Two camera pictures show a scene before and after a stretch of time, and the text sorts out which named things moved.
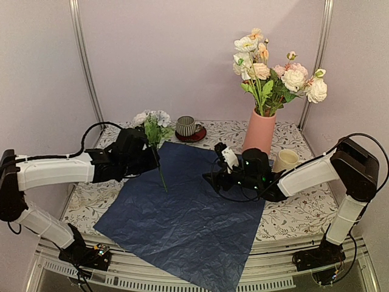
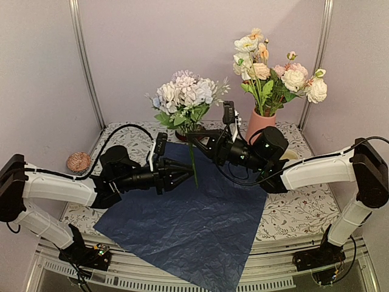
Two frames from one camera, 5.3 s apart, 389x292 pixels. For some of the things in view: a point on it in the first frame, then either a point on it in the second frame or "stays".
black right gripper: (217, 177) to (223, 145)
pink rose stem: (279, 94) stays
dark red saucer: (197, 137) stays
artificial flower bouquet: (158, 128) to (182, 100)
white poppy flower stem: (244, 64) stays
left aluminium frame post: (79, 41) stays
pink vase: (259, 132) stays
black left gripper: (152, 162) to (164, 180)
